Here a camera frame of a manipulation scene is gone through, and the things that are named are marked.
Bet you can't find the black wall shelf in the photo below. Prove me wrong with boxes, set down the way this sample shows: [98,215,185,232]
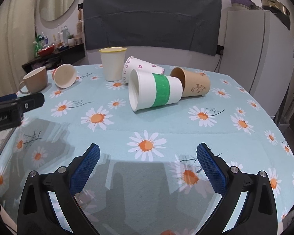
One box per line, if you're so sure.
[22,44,85,73]

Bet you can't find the green glass bottle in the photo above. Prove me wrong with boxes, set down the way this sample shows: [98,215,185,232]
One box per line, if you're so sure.
[33,38,41,58]

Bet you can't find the black power cable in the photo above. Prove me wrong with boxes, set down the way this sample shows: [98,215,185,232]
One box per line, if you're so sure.
[214,44,224,73]

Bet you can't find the person's right hand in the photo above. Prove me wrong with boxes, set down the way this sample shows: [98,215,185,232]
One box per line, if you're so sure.
[160,230,176,235]

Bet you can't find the white thermos bottle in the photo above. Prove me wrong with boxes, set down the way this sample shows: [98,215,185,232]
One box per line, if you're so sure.
[61,25,69,43]

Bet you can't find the white cup yellow rim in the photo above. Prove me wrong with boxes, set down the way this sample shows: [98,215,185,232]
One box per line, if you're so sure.
[99,47,127,82]

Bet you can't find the steel pot on fridge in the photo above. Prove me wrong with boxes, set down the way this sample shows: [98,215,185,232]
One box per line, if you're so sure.
[261,0,290,30]

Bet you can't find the beige curtain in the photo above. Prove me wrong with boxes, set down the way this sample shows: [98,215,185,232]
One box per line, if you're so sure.
[0,0,36,96]

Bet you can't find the white cup green band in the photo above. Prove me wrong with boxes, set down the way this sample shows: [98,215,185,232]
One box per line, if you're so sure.
[128,70,183,112]

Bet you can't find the red bowl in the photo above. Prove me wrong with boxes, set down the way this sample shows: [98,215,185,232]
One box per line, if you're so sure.
[37,46,55,57]

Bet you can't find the beige ceramic mug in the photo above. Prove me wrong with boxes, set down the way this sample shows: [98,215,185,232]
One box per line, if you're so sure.
[18,66,48,94]

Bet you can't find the purple pot on fridge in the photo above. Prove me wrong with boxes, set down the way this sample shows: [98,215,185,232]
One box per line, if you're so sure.
[230,0,256,10]

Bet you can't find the blue daisy tablecloth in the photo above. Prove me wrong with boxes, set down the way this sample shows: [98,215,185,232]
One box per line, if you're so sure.
[0,65,294,234]

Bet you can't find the small potted plant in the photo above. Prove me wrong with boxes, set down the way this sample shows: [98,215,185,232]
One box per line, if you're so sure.
[67,34,76,47]

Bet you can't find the white refrigerator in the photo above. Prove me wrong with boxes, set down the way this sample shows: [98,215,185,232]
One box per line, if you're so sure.
[219,10,294,116]

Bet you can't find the orange sleeve paper cup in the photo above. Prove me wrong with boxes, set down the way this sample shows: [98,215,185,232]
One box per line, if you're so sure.
[52,64,77,89]

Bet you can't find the brown kraft paper cup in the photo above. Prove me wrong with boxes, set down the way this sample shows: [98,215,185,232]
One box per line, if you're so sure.
[170,67,211,98]

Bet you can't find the white cup pink hearts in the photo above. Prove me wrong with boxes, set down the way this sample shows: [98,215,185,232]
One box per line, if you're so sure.
[122,56,165,84]

